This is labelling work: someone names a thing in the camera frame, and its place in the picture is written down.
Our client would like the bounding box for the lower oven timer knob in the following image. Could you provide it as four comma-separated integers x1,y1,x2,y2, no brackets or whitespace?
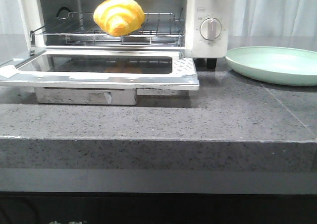
200,18,222,41

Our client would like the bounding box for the metal wire oven rack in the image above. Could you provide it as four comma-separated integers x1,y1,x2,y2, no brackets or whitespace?
30,8,185,47

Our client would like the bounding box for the open oven door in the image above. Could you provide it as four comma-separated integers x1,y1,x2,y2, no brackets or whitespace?
0,48,199,106

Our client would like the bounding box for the white toaster oven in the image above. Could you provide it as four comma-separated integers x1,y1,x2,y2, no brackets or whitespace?
18,0,233,68

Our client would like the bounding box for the light green plate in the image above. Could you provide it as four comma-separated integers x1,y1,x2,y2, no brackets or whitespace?
225,46,317,86

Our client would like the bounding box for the golden croissant bread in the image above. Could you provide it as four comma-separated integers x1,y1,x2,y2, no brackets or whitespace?
93,0,145,37

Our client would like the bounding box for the white curtain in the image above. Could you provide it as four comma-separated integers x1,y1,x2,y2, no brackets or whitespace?
229,0,317,37

